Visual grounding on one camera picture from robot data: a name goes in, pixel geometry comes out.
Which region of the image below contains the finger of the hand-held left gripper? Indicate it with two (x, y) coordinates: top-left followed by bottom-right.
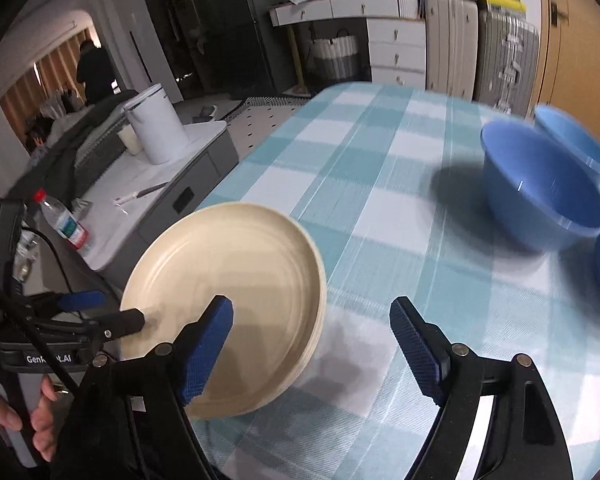
(27, 290), (107, 318)
(30, 308), (146, 341)

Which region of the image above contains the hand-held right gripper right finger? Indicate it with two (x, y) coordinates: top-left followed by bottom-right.
(389, 296), (573, 480)

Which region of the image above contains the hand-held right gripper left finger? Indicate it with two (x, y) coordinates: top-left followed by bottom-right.
(50, 295), (236, 480)

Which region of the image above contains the person's left hand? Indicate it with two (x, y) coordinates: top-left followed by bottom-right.
(0, 371), (60, 462)

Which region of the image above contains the clear water bottle red cap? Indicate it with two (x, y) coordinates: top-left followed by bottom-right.
(32, 189), (92, 256)

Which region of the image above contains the dark cloth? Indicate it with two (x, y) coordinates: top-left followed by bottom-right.
(7, 89), (141, 211)

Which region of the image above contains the black white pen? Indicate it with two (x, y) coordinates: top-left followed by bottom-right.
(114, 181), (171, 206)

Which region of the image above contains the white side cabinet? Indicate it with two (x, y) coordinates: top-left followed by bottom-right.
(77, 120), (241, 273)

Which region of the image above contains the grey striped cushion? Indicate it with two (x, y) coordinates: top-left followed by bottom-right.
(75, 110), (131, 171)

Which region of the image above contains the cream cup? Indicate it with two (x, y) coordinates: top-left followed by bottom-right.
(117, 125), (143, 157)

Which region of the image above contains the brown striped curtain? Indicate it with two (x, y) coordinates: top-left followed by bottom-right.
(0, 35), (93, 121)

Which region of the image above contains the white cylindrical container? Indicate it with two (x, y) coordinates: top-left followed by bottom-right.
(123, 83), (190, 166)

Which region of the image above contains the teal white checked tablecloth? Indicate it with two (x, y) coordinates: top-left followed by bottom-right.
(192, 82), (600, 480)

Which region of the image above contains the grey striped floor mat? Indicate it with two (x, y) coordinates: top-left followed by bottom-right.
(225, 95), (312, 120)

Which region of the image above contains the dark brown wardrobe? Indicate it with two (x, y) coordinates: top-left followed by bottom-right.
(134, 0), (206, 103)

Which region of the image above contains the silver suitcase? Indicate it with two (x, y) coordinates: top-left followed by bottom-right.
(472, 7), (541, 115)

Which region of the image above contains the beige suitcase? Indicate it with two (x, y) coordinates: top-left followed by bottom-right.
(424, 0), (481, 101)

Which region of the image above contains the woven laundry basket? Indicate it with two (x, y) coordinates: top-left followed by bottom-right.
(310, 30), (360, 80)

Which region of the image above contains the dark grey refrigerator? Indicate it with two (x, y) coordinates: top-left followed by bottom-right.
(195, 0), (281, 98)

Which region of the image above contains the white desk with drawers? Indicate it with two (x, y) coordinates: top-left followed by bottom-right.
(269, 0), (428, 92)

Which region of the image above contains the tan wooden door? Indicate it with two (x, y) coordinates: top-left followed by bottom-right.
(532, 0), (600, 148)

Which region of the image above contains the yellow box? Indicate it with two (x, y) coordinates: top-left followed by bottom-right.
(482, 0), (527, 13)

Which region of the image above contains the black cable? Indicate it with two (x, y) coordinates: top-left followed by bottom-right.
(0, 265), (81, 396)

